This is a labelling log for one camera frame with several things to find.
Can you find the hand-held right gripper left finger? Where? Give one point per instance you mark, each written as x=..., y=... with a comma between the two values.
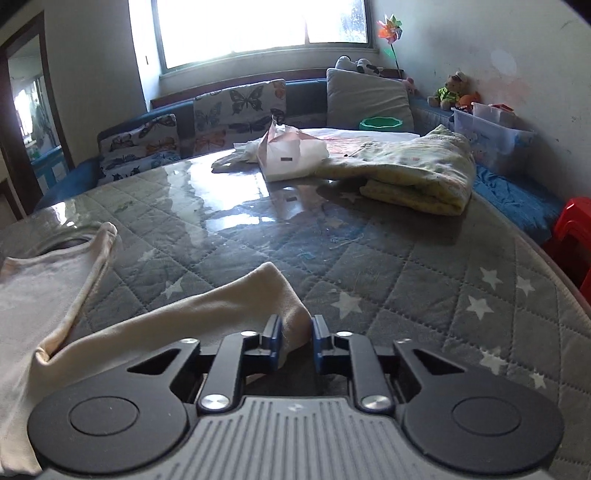
x=275, y=339

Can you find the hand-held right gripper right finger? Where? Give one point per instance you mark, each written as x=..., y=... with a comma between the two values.
x=318, y=341

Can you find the cream sleeveless shirt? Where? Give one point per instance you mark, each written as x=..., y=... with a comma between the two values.
x=55, y=314

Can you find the white plastic bag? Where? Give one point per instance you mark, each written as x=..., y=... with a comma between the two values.
x=288, y=154

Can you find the white crumpled cloth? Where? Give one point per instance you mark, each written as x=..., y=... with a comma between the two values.
x=235, y=157

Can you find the folded yellow blanket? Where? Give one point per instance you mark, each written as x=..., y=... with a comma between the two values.
x=406, y=166

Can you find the green round bowl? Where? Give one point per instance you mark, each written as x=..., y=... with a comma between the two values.
x=381, y=123

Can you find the large butterfly print cushion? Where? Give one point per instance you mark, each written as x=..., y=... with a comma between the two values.
x=238, y=113

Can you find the small butterfly print cushion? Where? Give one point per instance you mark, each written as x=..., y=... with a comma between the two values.
x=138, y=150

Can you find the blue sofa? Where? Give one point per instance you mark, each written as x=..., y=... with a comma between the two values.
x=152, y=138

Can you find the blue cloth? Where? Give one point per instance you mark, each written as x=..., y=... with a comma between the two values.
x=517, y=198

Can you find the grey square pillow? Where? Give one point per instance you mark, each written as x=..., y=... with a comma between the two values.
x=367, y=99

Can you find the clear plastic storage box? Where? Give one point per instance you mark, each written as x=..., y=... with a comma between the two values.
x=489, y=134

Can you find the pink plush toy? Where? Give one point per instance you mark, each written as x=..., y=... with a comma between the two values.
x=408, y=85

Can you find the red plastic stool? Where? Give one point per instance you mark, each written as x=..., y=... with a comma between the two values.
x=572, y=230

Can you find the black white plush toy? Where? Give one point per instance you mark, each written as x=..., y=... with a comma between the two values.
x=358, y=65

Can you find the brown teddy bear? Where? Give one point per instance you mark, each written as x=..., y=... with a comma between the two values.
x=450, y=90

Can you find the window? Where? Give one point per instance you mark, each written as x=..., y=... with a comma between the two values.
x=263, y=32

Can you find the colourful pinwheel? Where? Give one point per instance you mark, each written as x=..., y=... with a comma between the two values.
x=390, y=34

